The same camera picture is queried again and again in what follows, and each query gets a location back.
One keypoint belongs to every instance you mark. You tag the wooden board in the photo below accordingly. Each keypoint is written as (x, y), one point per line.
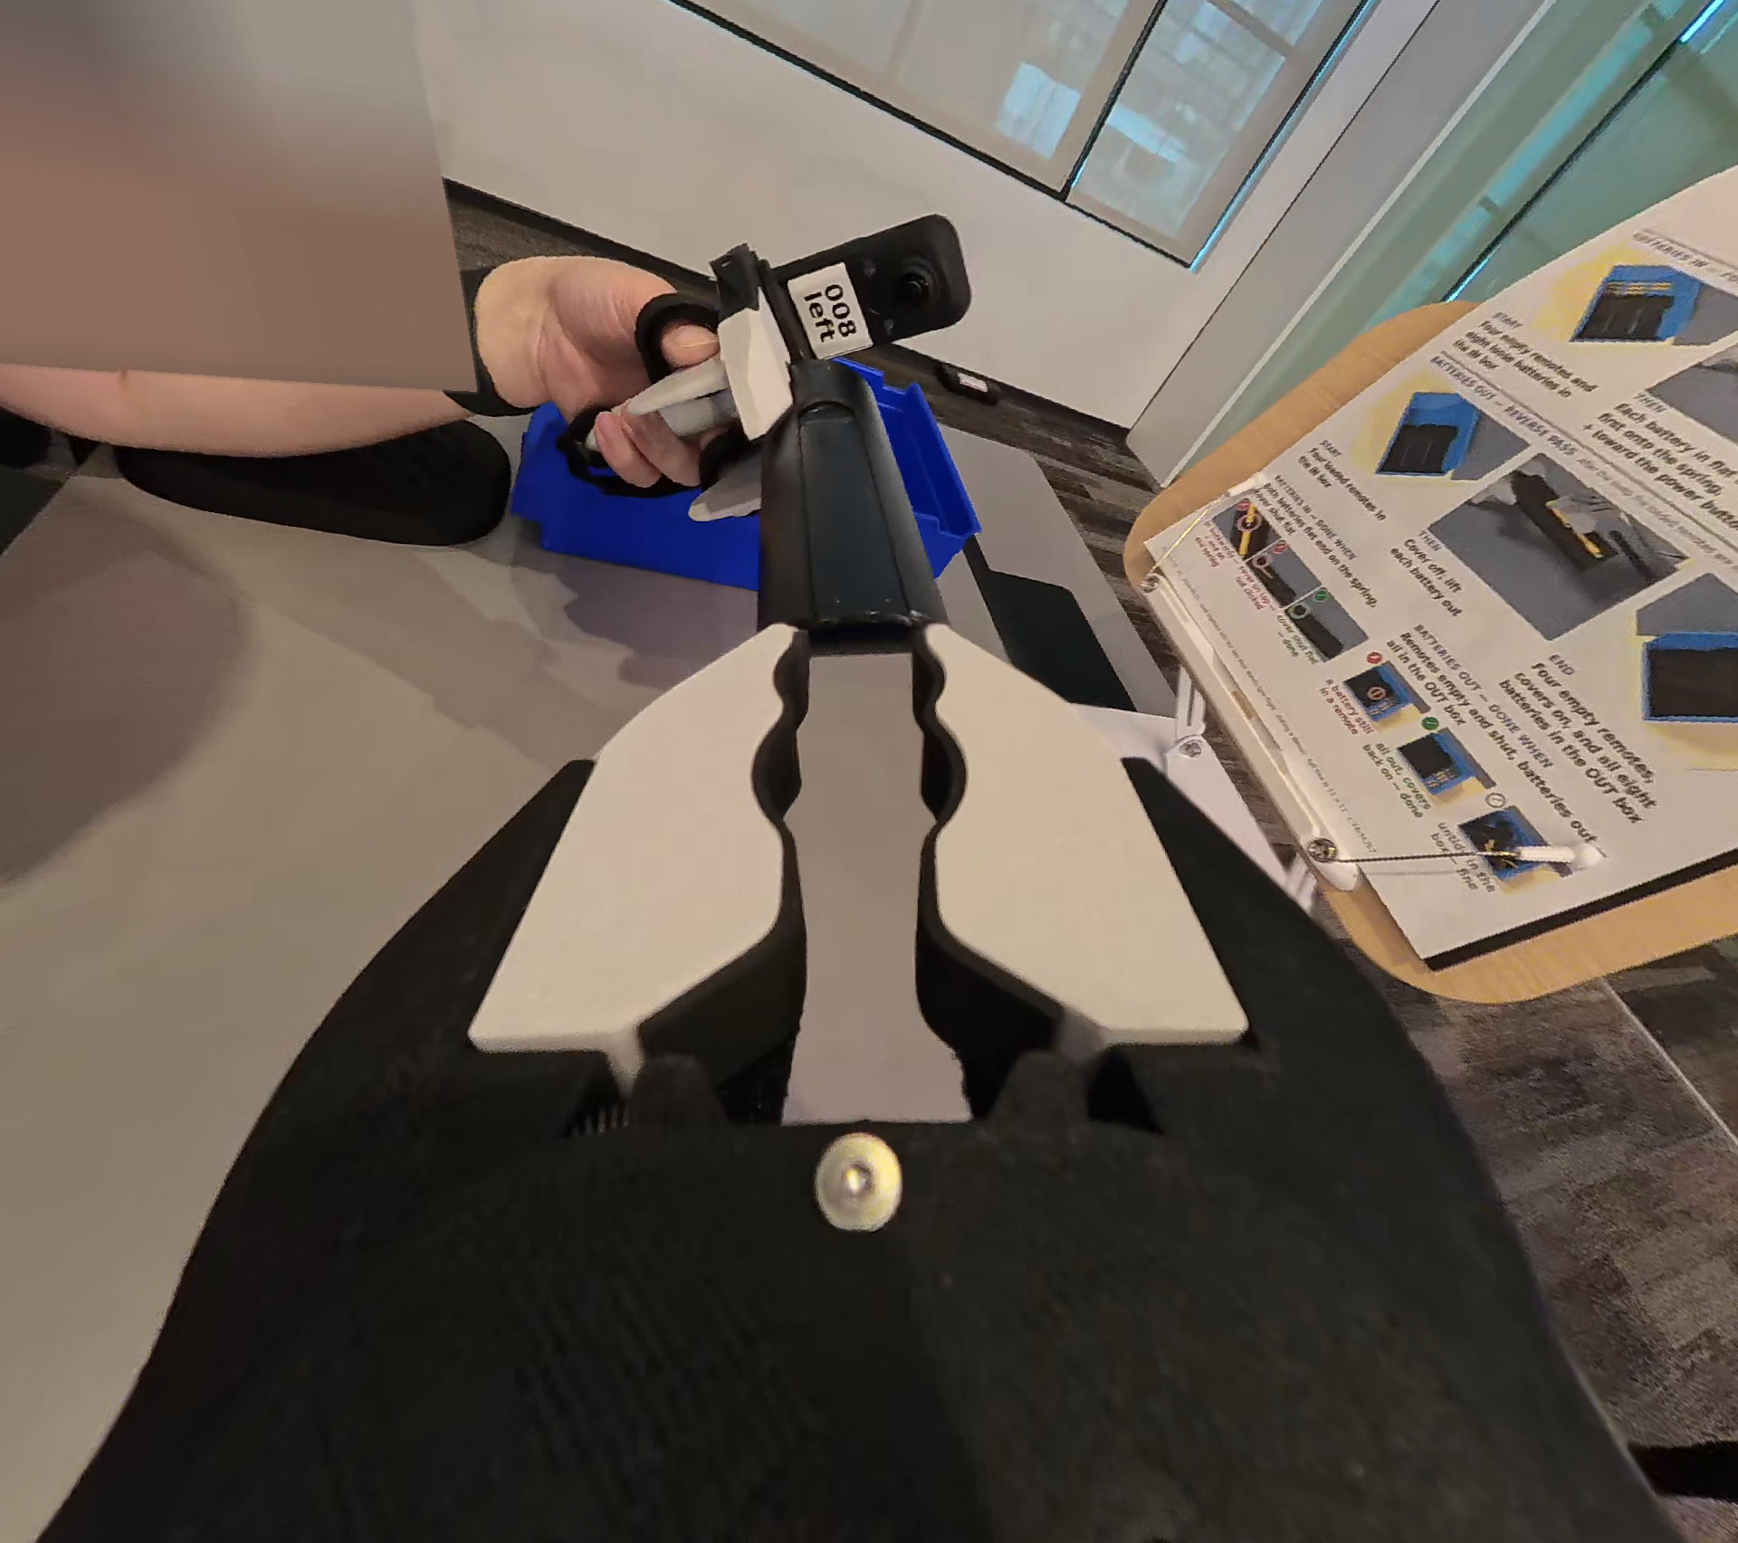
(1562, 959)

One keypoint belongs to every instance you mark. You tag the black remote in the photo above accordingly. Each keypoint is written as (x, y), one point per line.
(844, 498)

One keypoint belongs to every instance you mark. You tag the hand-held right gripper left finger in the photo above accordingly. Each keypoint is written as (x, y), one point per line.
(667, 864)

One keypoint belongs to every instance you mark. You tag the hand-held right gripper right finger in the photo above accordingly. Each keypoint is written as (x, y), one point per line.
(1074, 864)

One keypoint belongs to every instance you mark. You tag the person's left forearm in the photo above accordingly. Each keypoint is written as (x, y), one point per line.
(245, 410)

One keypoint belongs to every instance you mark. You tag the white board stand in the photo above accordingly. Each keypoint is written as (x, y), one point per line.
(1155, 735)

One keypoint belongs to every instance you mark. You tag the printed instruction sheet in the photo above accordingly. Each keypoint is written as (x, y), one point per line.
(1495, 620)

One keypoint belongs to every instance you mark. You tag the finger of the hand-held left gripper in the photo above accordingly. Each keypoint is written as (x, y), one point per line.
(733, 494)
(759, 376)

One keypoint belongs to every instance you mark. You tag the small black floor object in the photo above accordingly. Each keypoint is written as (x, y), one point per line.
(970, 384)

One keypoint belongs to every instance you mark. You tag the blue plastic bin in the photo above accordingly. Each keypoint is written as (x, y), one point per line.
(639, 538)

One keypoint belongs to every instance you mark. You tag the dark clothing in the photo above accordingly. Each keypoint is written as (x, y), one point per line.
(312, 485)

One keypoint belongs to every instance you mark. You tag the person's left hand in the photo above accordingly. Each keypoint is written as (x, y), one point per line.
(558, 335)

